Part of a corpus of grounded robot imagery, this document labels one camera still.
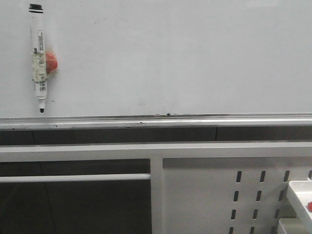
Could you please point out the white metal pegboard rack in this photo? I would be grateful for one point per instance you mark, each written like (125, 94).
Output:
(169, 188)

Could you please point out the white black whiteboard marker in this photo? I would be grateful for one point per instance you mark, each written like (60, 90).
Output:
(39, 73)

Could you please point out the red round magnet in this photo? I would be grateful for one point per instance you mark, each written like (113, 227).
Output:
(51, 62)

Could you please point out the white plastic bin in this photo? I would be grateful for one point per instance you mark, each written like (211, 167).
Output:
(299, 195)

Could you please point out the small red object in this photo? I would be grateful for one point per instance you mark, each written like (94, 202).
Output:
(309, 206)

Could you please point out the large whiteboard with aluminium frame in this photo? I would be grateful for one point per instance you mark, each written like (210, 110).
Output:
(160, 63)

